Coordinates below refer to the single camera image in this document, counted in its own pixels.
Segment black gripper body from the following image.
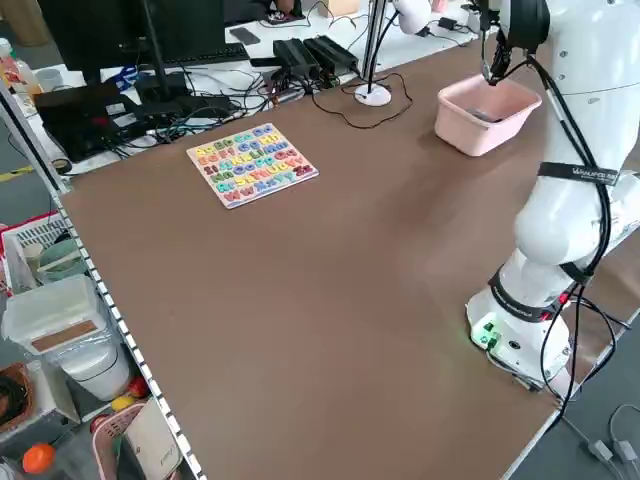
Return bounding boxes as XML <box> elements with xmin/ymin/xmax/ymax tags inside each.
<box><xmin>488</xmin><ymin>0</ymin><xmax>512</xmax><ymax>40</ymax></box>

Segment pink plastic bin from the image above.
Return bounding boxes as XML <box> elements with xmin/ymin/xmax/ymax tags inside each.
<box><xmin>433</xmin><ymin>74</ymin><xmax>544</xmax><ymax>158</ymax></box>

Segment white desk lamp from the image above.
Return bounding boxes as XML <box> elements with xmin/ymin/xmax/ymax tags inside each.
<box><xmin>353</xmin><ymin>0</ymin><xmax>434</xmax><ymax>107</ymax></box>

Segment black finned power supply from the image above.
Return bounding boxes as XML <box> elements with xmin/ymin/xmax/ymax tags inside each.
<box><xmin>271</xmin><ymin>38</ymin><xmax>322</xmax><ymax>77</ymax></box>
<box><xmin>303</xmin><ymin>35</ymin><xmax>362</xmax><ymax>75</ymax></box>

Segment black phone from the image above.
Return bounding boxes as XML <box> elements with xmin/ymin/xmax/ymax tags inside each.
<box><xmin>229</xmin><ymin>26</ymin><xmax>262</xmax><ymax>45</ymax></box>

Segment colourful alphabet puzzle board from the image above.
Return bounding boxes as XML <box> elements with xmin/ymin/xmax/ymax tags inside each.
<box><xmin>185</xmin><ymin>122</ymin><xmax>321</xmax><ymax>211</ymax></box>

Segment black keyboard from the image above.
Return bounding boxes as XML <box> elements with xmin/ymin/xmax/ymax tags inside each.
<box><xmin>163</xmin><ymin>41</ymin><xmax>252</xmax><ymax>67</ymax></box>

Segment black monitor with stand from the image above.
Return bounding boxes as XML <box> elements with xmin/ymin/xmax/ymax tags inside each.
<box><xmin>36</xmin><ymin>0</ymin><xmax>227</xmax><ymax>87</ymax></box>

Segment grey floor adapter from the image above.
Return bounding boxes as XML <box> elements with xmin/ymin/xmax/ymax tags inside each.
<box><xmin>586</xmin><ymin>433</ymin><xmax>615</xmax><ymax>464</ymax></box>

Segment black electronics box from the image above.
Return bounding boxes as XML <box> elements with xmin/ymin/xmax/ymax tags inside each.
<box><xmin>33</xmin><ymin>81</ymin><xmax>137</xmax><ymax>164</ymax></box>

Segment white lidded container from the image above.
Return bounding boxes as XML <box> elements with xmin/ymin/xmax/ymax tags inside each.
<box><xmin>1</xmin><ymin>273</ymin><xmax>133</xmax><ymax>402</ymax></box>

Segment pink plastic basket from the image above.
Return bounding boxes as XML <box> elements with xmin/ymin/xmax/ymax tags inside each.
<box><xmin>90</xmin><ymin>401</ymin><xmax>182</xmax><ymax>480</ymax></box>

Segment orange fruit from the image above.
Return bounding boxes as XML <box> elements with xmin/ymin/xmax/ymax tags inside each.
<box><xmin>21</xmin><ymin>442</ymin><xmax>57</xmax><ymax>476</ymax></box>

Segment aluminium frame post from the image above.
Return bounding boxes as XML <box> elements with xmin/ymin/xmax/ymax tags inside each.
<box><xmin>361</xmin><ymin>0</ymin><xmax>390</xmax><ymax>82</ymax></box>

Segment black lamp cable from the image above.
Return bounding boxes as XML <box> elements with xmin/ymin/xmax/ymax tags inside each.
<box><xmin>311</xmin><ymin>71</ymin><xmax>414</xmax><ymax>131</ymax></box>

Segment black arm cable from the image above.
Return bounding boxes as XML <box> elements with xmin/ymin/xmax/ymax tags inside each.
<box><xmin>523</xmin><ymin>53</ymin><xmax>622</xmax><ymax>417</ymax></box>

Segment aluminium frame rail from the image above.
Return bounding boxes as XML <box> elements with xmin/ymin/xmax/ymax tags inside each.
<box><xmin>0</xmin><ymin>78</ymin><xmax>207</xmax><ymax>480</ymax></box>

